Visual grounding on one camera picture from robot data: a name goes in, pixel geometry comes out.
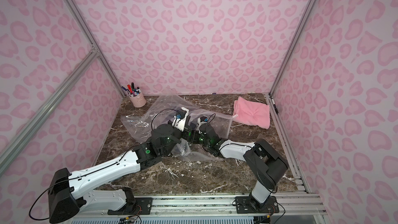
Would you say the pink pen holder cup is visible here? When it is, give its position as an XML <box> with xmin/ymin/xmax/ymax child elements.
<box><xmin>129</xmin><ymin>93</ymin><xmax>146</xmax><ymax>108</ymax></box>

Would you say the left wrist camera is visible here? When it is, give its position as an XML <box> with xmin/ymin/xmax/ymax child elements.
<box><xmin>175</xmin><ymin>107</ymin><xmax>189</xmax><ymax>120</ymax></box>

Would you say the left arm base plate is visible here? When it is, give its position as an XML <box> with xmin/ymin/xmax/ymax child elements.
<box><xmin>107</xmin><ymin>188</ymin><xmax>153</xmax><ymax>215</ymax></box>

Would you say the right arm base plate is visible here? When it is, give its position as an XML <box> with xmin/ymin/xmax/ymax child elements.
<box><xmin>232</xmin><ymin>196</ymin><xmax>280</xmax><ymax>215</ymax></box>

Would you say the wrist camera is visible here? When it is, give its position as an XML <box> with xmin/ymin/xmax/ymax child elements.
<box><xmin>198</xmin><ymin>116</ymin><xmax>208</xmax><ymax>124</ymax></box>
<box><xmin>175</xmin><ymin>107</ymin><xmax>189</xmax><ymax>120</ymax></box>

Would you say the aluminium corner post left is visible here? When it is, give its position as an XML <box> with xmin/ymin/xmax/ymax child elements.
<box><xmin>63</xmin><ymin>0</ymin><xmax>125</xmax><ymax>97</ymax></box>

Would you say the aluminium front rail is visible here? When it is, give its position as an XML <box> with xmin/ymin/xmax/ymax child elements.
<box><xmin>60</xmin><ymin>190</ymin><xmax>330</xmax><ymax>224</ymax></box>

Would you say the pink fluffy blanket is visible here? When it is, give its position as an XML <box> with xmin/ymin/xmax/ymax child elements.
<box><xmin>233</xmin><ymin>97</ymin><xmax>271</xmax><ymax>129</ymax></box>

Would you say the aluminium corner post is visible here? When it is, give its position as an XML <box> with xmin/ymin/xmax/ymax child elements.
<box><xmin>63</xmin><ymin>0</ymin><xmax>125</xmax><ymax>97</ymax></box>
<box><xmin>269</xmin><ymin>0</ymin><xmax>319</xmax><ymax>97</ymax></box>

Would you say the aluminium corner post right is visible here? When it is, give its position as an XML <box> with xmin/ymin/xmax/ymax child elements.
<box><xmin>269</xmin><ymin>0</ymin><xmax>319</xmax><ymax>97</ymax></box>

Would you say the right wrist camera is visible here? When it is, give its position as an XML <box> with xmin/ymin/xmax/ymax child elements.
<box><xmin>198</xmin><ymin>116</ymin><xmax>208</xmax><ymax>124</ymax></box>

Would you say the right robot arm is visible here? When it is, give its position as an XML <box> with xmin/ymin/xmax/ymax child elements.
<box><xmin>182</xmin><ymin>122</ymin><xmax>289</xmax><ymax>215</ymax></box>

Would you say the clear plastic vacuum bag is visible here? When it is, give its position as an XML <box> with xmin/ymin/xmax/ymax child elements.
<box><xmin>121</xmin><ymin>95</ymin><xmax>233</xmax><ymax>165</ymax></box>

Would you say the red marker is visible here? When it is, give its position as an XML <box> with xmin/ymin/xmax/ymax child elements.
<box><xmin>127</xmin><ymin>85</ymin><xmax>133</xmax><ymax>95</ymax></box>

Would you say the aluminium diagonal brace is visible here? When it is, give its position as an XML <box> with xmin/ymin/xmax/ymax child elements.
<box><xmin>1</xmin><ymin>49</ymin><xmax>98</xmax><ymax>175</ymax></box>

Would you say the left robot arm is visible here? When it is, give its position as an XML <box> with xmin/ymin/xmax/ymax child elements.
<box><xmin>47</xmin><ymin>116</ymin><xmax>196</xmax><ymax>224</ymax></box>

